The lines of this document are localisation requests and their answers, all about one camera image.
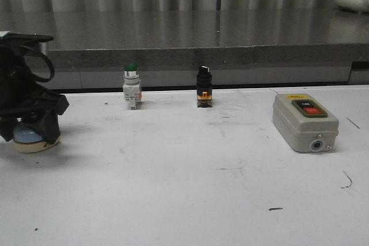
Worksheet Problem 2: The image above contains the green push button switch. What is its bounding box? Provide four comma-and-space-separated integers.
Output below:
123, 63, 142, 110

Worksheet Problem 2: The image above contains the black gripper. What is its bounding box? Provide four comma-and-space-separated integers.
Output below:
0, 41, 69, 144

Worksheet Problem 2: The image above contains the black rotary selector switch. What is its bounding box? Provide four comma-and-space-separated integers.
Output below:
197, 66, 213, 108

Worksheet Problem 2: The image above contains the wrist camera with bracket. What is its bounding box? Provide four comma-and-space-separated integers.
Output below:
1, 31, 54, 47

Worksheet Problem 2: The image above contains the blue desk call bell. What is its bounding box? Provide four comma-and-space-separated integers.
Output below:
13, 123, 61, 153

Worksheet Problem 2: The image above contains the grey stone counter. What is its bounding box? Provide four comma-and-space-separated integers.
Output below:
1, 9, 368, 90

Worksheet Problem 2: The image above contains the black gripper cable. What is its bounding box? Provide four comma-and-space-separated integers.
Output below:
17, 44, 56, 84

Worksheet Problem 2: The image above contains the grey on-off switch box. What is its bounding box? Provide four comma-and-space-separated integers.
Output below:
272, 94, 339, 153

